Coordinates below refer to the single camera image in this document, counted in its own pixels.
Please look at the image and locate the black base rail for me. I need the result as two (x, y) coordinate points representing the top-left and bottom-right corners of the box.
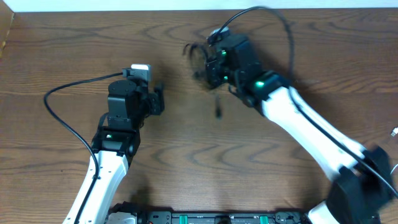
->
(104, 202), (313, 224)

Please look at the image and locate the black right camera cable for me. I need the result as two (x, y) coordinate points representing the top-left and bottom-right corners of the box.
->
(206, 6), (398, 200)

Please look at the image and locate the black left camera cable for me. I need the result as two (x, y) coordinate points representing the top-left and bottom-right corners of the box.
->
(43, 70), (133, 224)

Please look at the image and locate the black usb cable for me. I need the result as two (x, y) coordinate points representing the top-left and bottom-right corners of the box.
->
(182, 42), (223, 120)

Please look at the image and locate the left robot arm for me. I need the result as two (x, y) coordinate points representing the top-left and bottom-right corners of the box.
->
(64, 78), (165, 223)

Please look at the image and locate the black camera cable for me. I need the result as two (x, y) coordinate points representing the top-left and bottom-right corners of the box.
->
(43, 70), (133, 224)
(206, 6), (398, 200)

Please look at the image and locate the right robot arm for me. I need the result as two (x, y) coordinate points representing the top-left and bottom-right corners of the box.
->
(206, 30), (397, 223)

